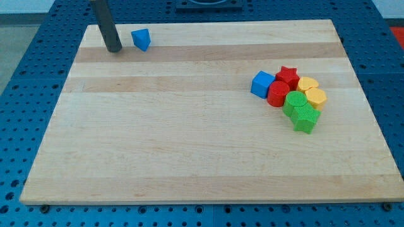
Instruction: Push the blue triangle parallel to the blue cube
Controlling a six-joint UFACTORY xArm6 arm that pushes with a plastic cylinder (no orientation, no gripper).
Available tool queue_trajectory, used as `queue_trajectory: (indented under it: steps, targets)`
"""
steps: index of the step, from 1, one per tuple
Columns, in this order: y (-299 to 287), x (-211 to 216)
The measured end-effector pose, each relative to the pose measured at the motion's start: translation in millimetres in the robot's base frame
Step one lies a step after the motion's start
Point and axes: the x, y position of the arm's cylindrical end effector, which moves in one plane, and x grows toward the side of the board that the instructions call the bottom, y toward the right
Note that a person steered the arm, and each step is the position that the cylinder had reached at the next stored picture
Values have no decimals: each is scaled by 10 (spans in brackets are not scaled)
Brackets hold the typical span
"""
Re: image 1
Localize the blue triangle block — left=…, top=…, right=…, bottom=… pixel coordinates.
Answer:
left=131, top=28, right=151, bottom=52

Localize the blue cube block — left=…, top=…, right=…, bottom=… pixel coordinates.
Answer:
left=251, top=71, right=275, bottom=99

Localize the light wooden board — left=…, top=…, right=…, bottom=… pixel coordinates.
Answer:
left=20, top=20, right=403, bottom=206

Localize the red cylinder block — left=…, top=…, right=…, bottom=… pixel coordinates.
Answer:
left=267, top=81, right=290, bottom=107

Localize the green cylinder block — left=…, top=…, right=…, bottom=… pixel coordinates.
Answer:
left=282, top=91, right=307, bottom=117

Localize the red star block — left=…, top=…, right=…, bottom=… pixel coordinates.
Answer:
left=275, top=66, right=300, bottom=90

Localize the green star block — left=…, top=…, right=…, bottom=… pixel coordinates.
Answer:
left=290, top=103, right=321, bottom=134

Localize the yellow heart block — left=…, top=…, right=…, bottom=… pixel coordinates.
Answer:
left=296, top=76, right=319, bottom=93

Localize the yellow hexagon block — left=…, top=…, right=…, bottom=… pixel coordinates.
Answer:
left=305, top=88, right=327, bottom=111

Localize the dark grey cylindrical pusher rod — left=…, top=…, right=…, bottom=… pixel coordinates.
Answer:
left=90, top=0, right=122, bottom=52

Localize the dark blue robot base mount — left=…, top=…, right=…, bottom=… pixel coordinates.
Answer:
left=175, top=0, right=245, bottom=12

